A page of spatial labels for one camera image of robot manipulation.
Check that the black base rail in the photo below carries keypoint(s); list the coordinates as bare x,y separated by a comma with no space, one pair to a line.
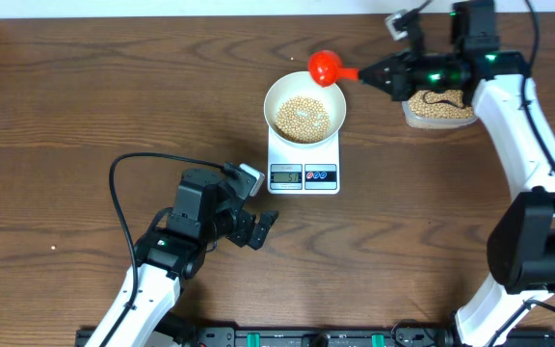
229,337

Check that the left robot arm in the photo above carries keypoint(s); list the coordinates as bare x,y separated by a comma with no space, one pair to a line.
207,206

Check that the cream bowl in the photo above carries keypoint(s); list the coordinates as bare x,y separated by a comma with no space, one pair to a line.
301,84

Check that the red plastic scoop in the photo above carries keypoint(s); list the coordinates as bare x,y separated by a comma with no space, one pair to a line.
326,68

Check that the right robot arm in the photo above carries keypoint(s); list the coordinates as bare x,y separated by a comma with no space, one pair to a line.
498,85

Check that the clear plastic container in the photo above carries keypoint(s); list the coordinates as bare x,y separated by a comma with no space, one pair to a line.
442,124

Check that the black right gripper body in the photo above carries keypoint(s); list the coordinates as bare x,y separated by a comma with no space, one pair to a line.
431,72

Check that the soybeans in bowl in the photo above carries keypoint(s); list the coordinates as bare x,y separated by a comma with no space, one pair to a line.
302,120

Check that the soybeans pile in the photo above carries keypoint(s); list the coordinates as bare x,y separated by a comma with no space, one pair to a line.
444,105

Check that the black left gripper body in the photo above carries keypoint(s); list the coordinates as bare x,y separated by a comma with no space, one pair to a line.
234,227

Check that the white digital kitchen scale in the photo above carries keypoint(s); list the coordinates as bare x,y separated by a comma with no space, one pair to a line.
303,169

